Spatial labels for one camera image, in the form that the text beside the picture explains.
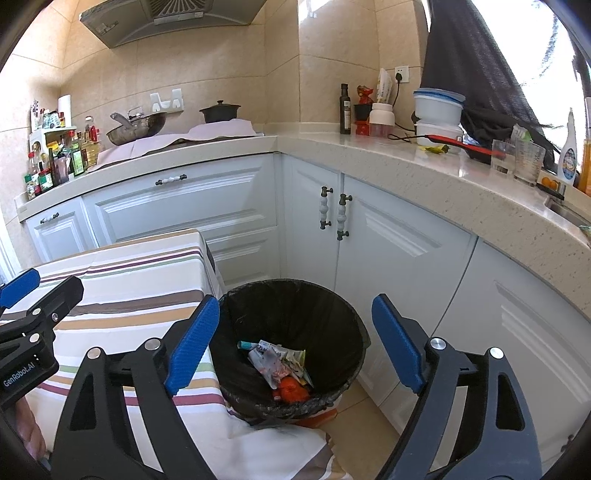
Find white spray bottle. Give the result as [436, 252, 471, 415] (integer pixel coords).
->
[556, 108, 580, 188]

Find black jar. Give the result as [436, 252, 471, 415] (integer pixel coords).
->
[353, 104, 374, 136]

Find dark hanging cloth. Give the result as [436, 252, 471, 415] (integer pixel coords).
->
[422, 0, 559, 169]

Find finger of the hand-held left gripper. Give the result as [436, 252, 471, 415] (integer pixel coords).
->
[25, 275, 85, 328]
[0, 268, 41, 324]

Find striped tablecloth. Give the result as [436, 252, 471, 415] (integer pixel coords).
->
[0, 228, 347, 480]

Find glass measuring cup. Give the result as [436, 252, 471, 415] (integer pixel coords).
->
[512, 138, 546, 188]

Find orange plastic bag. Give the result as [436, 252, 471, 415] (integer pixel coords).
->
[272, 376, 311, 403]

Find white bowl blue lid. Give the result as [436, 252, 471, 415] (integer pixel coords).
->
[413, 88, 466, 124]

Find pale stove cover cloth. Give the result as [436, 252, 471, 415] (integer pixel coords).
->
[187, 117, 259, 141]
[95, 134, 199, 167]

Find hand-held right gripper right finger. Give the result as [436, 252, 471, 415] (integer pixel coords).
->
[372, 294, 543, 480]

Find beige stone countertop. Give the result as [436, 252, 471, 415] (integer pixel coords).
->
[14, 134, 591, 273]

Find white container clear lid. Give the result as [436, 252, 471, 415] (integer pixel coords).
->
[416, 121, 464, 145]

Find white kitchen cabinet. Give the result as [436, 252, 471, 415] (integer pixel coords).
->
[23, 154, 591, 467]

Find white yellow packet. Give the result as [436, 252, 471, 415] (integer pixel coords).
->
[284, 348, 315, 388]

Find steel sink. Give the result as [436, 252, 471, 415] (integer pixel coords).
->
[545, 196, 591, 232]

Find yellow detergent bottle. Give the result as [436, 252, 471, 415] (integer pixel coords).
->
[578, 97, 591, 195]

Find steel wok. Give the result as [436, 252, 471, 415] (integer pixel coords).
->
[105, 107, 168, 146]

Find black lidded pot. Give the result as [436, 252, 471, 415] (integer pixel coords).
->
[199, 100, 242, 124]

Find person's left hand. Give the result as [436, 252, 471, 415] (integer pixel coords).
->
[11, 396, 48, 463]

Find white spice rack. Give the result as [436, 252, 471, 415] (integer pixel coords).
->
[28, 126, 78, 158]

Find white wall hook rack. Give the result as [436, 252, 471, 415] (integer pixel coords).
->
[149, 89, 185, 114]

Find dark glass oil bottle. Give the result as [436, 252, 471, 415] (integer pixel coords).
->
[339, 83, 352, 136]

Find white lidded jar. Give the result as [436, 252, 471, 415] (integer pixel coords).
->
[369, 102, 397, 138]

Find clear orange-dotted wrapper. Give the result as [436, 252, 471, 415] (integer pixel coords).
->
[259, 356, 291, 388]

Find white standing packet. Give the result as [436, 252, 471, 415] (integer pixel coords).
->
[376, 68, 393, 106]

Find red and black spatula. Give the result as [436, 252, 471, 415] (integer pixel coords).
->
[425, 134, 506, 164]

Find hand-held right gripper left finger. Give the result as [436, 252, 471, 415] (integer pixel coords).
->
[52, 295, 221, 480]

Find yellow cooking oil bottle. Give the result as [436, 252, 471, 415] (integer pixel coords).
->
[81, 124, 102, 167]

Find white flower-print wrapper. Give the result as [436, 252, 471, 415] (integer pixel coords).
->
[248, 340, 279, 366]

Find group of condiment bottles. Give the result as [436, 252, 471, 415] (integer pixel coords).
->
[23, 99, 102, 201]

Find black round stool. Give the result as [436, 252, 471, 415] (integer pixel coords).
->
[210, 278, 371, 430]

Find clear drinking glass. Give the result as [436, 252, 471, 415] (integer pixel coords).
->
[491, 140, 515, 175]

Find bright window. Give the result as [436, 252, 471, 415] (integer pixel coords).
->
[517, 0, 591, 144]

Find steel range hood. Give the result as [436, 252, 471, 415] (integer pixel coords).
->
[78, 0, 273, 49]

